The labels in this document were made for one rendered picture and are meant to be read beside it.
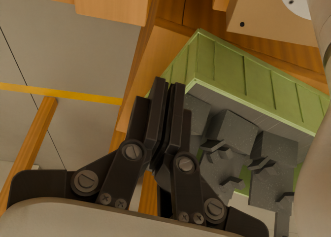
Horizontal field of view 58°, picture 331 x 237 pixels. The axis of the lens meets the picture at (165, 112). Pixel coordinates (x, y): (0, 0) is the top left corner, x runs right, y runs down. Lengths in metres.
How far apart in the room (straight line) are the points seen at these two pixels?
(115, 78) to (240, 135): 1.37
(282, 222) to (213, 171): 0.27
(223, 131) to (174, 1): 0.38
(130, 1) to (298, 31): 0.31
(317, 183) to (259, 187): 0.68
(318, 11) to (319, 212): 0.24
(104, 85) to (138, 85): 1.31
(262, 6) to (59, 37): 1.58
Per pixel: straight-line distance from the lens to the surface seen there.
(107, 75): 2.12
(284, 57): 0.90
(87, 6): 0.62
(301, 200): 0.32
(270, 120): 0.93
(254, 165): 0.94
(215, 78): 0.65
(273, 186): 1.02
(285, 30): 0.60
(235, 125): 0.88
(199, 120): 0.83
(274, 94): 0.76
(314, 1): 0.45
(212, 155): 0.89
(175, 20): 0.79
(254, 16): 0.57
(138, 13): 0.60
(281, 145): 1.00
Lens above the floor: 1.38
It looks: 36 degrees down
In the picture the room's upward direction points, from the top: 172 degrees counter-clockwise
